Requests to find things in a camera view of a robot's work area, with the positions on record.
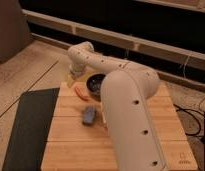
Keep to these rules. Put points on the white plastic bottle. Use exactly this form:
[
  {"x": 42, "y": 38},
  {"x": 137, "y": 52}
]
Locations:
[{"x": 103, "y": 117}]

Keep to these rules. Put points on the dark floor mat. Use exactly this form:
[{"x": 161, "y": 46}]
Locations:
[{"x": 30, "y": 130}]

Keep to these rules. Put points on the brown cabinet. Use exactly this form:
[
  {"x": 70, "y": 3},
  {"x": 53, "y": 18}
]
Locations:
[{"x": 15, "y": 34}]

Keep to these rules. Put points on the blue sponge block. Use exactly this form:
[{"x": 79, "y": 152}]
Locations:
[{"x": 89, "y": 115}]

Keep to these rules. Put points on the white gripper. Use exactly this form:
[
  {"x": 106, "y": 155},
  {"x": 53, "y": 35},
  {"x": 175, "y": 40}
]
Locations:
[{"x": 74, "y": 73}]

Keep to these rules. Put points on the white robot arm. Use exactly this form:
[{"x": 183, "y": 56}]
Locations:
[{"x": 124, "y": 93}]

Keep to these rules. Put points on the dark bowl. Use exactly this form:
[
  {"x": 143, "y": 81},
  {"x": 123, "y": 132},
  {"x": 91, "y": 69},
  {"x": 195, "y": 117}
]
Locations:
[{"x": 93, "y": 84}]

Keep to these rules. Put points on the red pepper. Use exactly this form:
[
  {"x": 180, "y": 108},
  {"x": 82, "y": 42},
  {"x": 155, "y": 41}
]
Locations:
[{"x": 80, "y": 94}]

